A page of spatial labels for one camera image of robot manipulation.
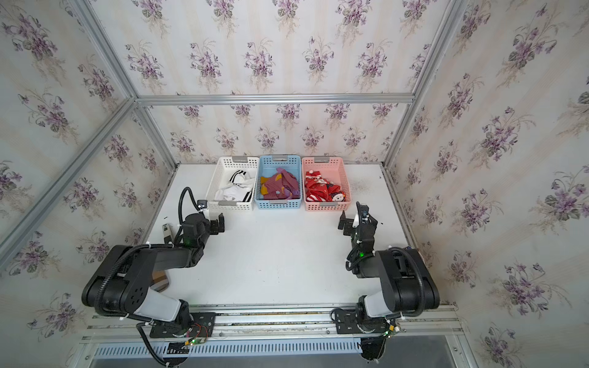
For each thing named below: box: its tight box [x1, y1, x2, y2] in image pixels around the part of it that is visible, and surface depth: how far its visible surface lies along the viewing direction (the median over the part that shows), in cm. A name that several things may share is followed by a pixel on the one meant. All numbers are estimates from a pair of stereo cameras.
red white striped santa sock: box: [305, 169, 323, 180], surface depth 117 cm
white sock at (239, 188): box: [213, 170, 256, 203], surface depth 106 cm
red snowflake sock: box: [304, 177, 346, 202], surface depth 103 cm
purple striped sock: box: [262, 167, 301, 201], surface depth 106 cm
